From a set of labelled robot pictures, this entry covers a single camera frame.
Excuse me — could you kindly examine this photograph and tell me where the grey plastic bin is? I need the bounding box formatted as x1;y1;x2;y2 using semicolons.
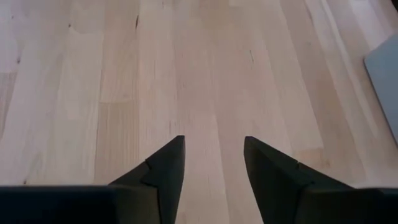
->
363;32;398;147

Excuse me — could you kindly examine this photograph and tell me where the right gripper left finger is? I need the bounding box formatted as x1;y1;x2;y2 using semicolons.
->
108;134;187;224

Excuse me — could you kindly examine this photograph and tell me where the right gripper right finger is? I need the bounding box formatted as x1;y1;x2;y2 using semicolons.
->
243;136;354;224

